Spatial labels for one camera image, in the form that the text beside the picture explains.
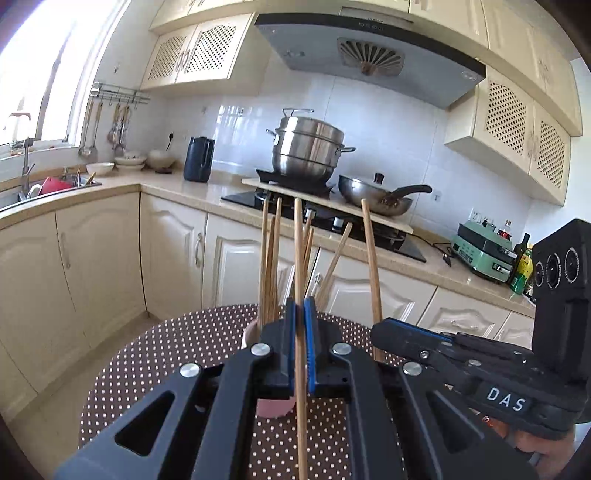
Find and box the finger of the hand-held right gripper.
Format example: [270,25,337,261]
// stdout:
[385,318,537,368]
[372,320,484,401]

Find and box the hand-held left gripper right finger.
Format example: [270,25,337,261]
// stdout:
[304,297,539,480]

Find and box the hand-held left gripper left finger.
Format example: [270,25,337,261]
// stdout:
[53,298,297,480]

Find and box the pink plastic cup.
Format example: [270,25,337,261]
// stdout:
[243,318,296,419]

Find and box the bunch of bamboo chopsticks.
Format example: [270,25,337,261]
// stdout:
[259,196,354,326]

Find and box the long wooden chopstick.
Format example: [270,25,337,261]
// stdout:
[361,198,384,362]
[294,198,309,480]

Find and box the person's right hand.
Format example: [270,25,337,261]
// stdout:
[514,425,576,468]

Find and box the yellow labelled bottle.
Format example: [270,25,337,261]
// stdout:
[519,248,537,297]

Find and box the dark green oil bottle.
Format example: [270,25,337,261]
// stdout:
[510,233,533,295]

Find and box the green electric cooking appliance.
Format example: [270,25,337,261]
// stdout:
[451,220,519,284]

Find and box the black glass gas stove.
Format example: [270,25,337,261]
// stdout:
[220,188,428,264]

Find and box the cream cover board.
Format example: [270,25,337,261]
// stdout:
[242,177,415,235]

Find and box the wok lid with black knob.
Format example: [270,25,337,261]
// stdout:
[339,172,399,195]

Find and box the black induction cooker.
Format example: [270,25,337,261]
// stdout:
[256,169,336,195]

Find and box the stainless steel steamer pot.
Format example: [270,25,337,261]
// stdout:
[266,108,356,186]

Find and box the cream lower kitchen cabinet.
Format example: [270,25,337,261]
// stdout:
[0,191,539,408]

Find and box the dark blue electric kettle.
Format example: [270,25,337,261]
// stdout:
[183,136,216,182]

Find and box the stack of white bowls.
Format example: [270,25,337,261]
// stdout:
[114,154,148,171]

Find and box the hanging steel spoon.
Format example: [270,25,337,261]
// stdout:
[115,106,133,156]

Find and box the hanging steel skimmer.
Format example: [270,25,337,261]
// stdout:
[107,104,122,145]

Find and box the pink basin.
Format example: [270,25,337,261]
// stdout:
[39,177,75,195]

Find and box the grey range hood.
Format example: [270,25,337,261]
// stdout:
[253,12,487,110]

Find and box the stainless steel sink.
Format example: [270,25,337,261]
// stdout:
[0,176,103,214]

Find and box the cream top cabinet row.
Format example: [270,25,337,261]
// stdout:
[148,0,584,137]

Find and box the chrome kitchen faucet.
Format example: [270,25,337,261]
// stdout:
[8,112,36,195]

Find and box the kitchen window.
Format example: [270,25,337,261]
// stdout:
[0,0,117,154]

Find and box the black power cord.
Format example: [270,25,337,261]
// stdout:
[405,232,456,269]

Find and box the steel wok with black handle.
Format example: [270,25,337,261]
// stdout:
[338,173,433,218]

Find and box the cream lattice wall cabinet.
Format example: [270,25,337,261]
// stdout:
[444,69,584,207]
[140,13,274,98]

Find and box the chrome wall utensil rack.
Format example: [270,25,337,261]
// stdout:
[90,82,151,105]

